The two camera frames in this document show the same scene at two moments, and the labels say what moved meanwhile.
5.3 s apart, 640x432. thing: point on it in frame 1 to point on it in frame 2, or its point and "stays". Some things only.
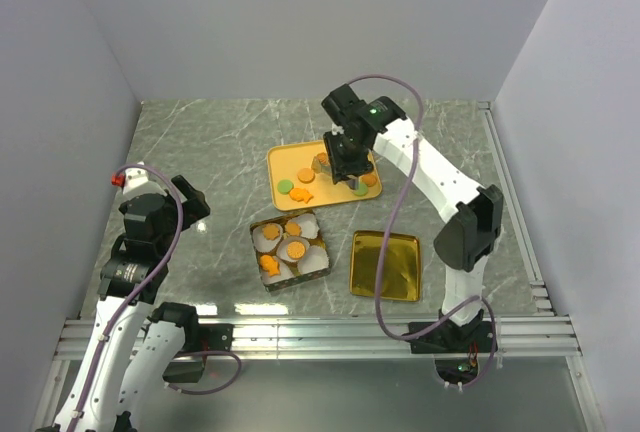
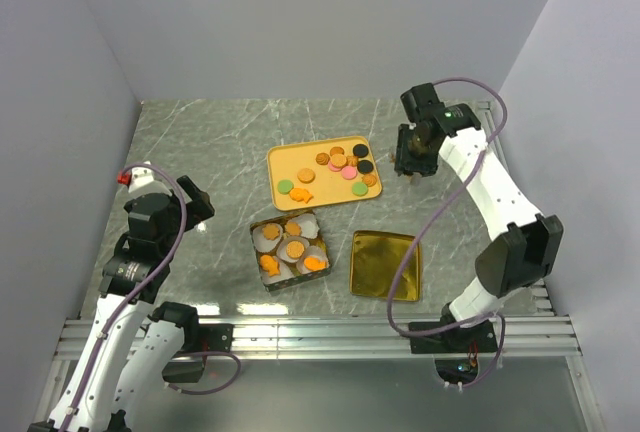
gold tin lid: [402, 267] stays
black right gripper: [340, 167] to [404, 160]
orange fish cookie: [271, 265] stays
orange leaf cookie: [293, 229] stays
